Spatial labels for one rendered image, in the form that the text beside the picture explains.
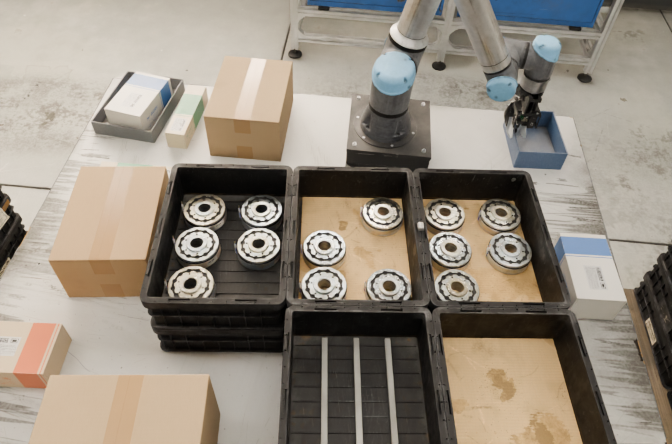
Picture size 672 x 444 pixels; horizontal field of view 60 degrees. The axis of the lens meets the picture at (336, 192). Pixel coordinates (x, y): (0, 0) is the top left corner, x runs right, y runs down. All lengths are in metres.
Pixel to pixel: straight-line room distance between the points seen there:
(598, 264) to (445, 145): 0.61
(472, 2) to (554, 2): 1.89
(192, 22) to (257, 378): 2.74
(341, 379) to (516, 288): 0.47
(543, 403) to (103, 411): 0.85
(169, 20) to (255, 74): 2.00
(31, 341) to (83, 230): 0.27
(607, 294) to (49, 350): 1.29
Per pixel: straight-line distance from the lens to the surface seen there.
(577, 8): 3.37
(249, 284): 1.36
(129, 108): 1.90
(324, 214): 1.48
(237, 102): 1.76
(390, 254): 1.42
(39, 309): 1.61
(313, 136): 1.87
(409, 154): 1.70
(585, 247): 1.63
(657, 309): 2.31
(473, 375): 1.30
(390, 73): 1.60
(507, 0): 3.27
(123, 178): 1.59
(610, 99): 3.56
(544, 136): 2.03
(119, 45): 3.66
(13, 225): 2.42
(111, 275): 1.48
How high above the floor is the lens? 1.97
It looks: 48 degrees down
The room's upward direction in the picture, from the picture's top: 3 degrees clockwise
